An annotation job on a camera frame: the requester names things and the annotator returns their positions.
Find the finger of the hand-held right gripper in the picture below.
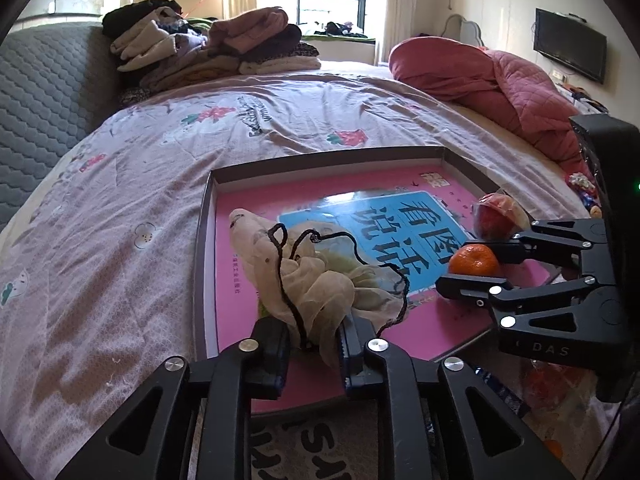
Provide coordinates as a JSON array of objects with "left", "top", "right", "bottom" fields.
[
  {"left": 435, "top": 275, "right": 621, "bottom": 335},
  {"left": 460, "top": 219, "right": 608, "bottom": 268}
]

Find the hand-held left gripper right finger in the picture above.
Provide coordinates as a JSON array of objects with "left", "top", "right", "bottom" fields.
[{"left": 337, "top": 317, "right": 576, "bottom": 480}]

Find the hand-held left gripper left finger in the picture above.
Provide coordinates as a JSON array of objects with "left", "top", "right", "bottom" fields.
[{"left": 55, "top": 317, "right": 293, "bottom": 480}]

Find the cream mesh drawstring pouch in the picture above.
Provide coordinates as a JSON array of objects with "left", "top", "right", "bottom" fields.
[{"left": 229, "top": 207, "right": 411, "bottom": 368}]

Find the pile of wrapped candies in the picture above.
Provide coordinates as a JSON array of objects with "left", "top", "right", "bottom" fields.
[{"left": 565, "top": 172, "right": 603, "bottom": 218}]

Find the plastic-wrapped toy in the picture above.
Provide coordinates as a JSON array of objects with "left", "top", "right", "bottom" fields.
[{"left": 472, "top": 187, "right": 531, "bottom": 241}]

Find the beige bed sheet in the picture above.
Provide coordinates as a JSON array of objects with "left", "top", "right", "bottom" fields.
[{"left": 320, "top": 60, "right": 591, "bottom": 206}]

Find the black television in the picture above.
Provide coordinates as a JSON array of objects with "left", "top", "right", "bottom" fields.
[{"left": 532, "top": 7, "right": 608, "bottom": 85}]

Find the pink quilt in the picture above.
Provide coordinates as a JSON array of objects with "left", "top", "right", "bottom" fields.
[{"left": 389, "top": 36, "right": 596, "bottom": 181}]

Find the green window seat cushion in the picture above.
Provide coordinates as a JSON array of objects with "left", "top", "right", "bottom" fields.
[{"left": 302, "top": 30, "right": 378, "bottom": 43}]

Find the pile of folded clothes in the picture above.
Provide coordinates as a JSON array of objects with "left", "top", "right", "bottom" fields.
[{"left": 101, "top": 2, "right": 321, "bottom": 106}]

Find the grey quilted headboard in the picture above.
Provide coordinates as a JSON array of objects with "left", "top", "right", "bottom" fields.
[{"left": 0, "top": 22, "right": 126, "bottom": 231}]

